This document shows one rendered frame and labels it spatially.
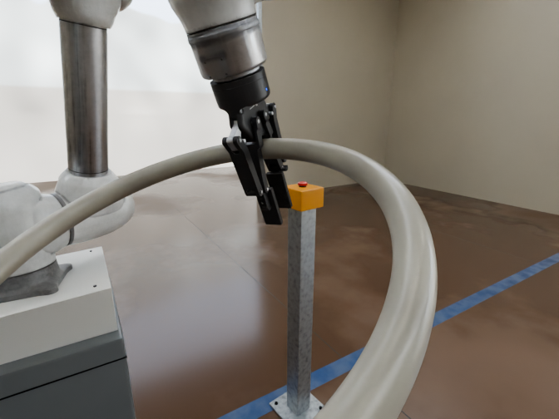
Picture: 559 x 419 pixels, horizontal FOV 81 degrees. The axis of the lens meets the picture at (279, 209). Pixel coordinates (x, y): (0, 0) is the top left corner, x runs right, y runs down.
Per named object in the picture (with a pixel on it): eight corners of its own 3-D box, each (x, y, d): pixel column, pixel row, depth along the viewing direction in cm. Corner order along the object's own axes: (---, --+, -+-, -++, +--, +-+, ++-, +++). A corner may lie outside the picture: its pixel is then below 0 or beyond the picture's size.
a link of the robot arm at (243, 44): (170, 40, 39) (190, 91, 42) (235, 22, 35) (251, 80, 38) (210, 26, 45) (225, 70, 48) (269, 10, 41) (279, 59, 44)
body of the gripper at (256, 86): (228, 68, 48) (246, 127, 53) (195, 86, 42) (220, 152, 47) (273, 59, 44) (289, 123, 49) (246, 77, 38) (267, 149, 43)
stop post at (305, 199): (328, 411, 154) (339, 185, 125) (295, 435, 143) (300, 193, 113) (299, 384, 170) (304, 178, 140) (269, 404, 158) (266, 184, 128)
